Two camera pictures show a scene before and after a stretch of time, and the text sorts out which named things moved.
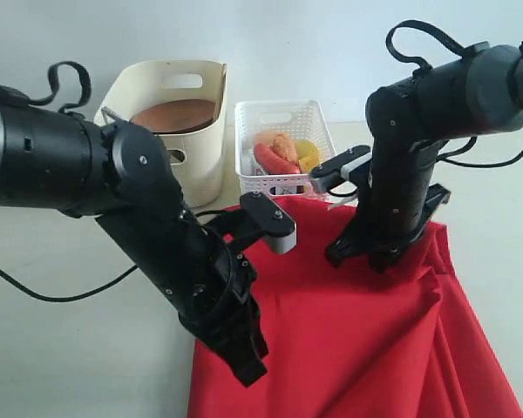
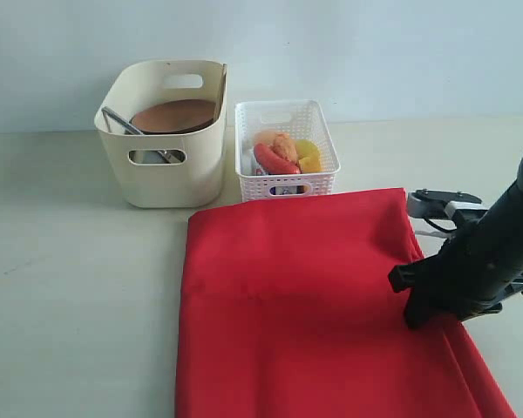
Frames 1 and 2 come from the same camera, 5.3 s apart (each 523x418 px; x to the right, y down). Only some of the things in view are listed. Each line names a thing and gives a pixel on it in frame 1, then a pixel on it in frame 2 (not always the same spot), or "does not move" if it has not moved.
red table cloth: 346,341 does not move
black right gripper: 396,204 to 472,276
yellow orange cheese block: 308,164 does not move
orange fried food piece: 282,144 does not move
